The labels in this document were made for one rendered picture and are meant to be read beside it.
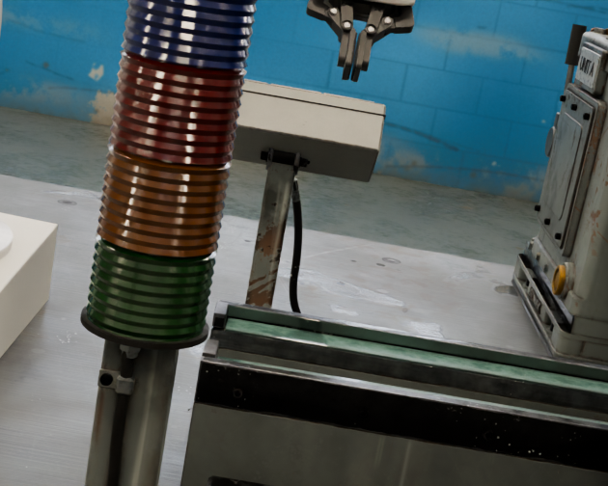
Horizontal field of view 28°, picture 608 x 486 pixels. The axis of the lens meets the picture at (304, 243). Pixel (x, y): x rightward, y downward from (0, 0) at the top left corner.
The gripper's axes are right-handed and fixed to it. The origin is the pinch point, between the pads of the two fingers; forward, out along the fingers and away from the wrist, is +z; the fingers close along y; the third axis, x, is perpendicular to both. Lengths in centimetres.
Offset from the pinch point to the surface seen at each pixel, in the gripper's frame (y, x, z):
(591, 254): 30.5, 21.0, 6.8
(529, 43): 109, 423, -288
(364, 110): 1.5, -3.6, 7.7
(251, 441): -3.8, -15.3, 42.5
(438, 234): 67, 384, -156
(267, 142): -6.7, -1.5, 11.6
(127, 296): -11, -47, 44
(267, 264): -4.8, 6.5, 20.4
